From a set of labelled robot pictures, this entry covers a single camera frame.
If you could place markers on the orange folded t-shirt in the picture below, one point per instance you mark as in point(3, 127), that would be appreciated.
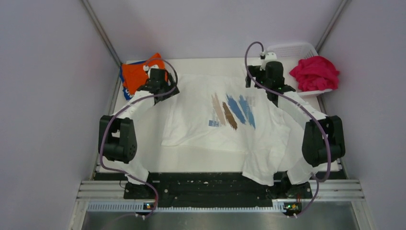
point(158, 63)

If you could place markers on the white printed t-shirt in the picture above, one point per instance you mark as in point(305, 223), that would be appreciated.
point(219, 113)

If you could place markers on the blue folded t-shirt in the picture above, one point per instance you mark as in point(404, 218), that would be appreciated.
point(132, 76)

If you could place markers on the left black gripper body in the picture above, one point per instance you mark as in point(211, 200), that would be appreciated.
point(166, 87)

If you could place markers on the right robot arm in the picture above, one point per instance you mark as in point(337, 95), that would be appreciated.
point(323, 138)

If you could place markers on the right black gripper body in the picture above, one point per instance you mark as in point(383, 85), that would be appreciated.
point(255, 71)

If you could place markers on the white plastic basket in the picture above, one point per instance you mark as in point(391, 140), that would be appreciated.
point(289, 55)

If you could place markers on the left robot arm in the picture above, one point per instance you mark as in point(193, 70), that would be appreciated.
point(118, 144)

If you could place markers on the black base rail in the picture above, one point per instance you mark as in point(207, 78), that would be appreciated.
point(209, 190)

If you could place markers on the pink crumpled t-shirt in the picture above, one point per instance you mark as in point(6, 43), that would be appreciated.
point(315, 74)

